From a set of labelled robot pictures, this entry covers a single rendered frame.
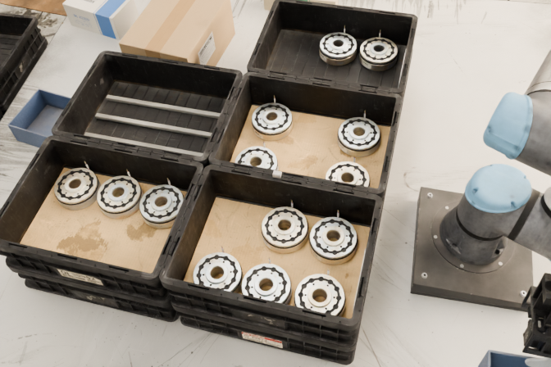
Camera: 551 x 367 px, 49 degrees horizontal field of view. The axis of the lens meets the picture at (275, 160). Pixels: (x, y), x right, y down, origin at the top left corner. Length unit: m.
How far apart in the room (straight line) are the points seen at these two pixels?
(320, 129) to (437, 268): 0.44
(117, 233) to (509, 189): 0.85
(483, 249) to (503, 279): 0.09
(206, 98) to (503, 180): 0.79
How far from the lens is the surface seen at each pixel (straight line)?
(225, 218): 1.39
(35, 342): 1.52
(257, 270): 1.28
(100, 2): 2.10
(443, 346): 1.41
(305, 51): 1.73
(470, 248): 1.41
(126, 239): 1.41
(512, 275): 1.47
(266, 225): 1.33
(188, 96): 1.65
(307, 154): 1.48
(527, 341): 0.87
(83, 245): 1.44
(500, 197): 1.28
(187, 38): 1.77
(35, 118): 1.92
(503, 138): 0.77
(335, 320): 1.15
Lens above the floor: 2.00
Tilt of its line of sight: 53 degrees down
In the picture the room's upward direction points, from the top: 6 degrees counter-clockwise
